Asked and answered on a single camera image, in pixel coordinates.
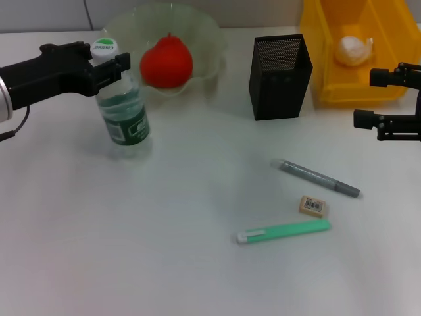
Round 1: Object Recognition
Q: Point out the beige eraser with barcode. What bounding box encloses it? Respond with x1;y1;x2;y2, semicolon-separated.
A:
297;194;330;217

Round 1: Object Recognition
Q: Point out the translucent green fruit bowl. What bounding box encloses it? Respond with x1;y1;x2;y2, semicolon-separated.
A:
100;3;228;108

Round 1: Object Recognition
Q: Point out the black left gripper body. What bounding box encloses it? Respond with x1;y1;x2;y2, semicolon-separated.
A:
0;51;97;110

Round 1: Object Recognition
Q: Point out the mint green pen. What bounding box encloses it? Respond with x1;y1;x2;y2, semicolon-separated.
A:
235;219;332;245

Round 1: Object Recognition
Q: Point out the white paper ball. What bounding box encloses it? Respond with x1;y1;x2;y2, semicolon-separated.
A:
334;35;376;66

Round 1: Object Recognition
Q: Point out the yellow plastic bin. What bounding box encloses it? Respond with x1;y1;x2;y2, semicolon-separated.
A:
299;0;421;108

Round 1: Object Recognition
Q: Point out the red-orange plush orange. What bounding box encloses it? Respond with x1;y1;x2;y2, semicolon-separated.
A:
139;32;194;89

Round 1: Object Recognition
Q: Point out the grey glitter marker pen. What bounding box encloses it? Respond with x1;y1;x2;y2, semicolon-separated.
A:
269;157;361;199

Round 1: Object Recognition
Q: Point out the clear green-label water bottle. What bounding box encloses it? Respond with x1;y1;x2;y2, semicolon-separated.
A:
90;37;153;158

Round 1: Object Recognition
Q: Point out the black mesh pen holder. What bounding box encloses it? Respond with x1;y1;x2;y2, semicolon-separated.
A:
249;34;314;122

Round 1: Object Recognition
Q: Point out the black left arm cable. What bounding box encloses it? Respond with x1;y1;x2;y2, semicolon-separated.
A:
0;105;31;142

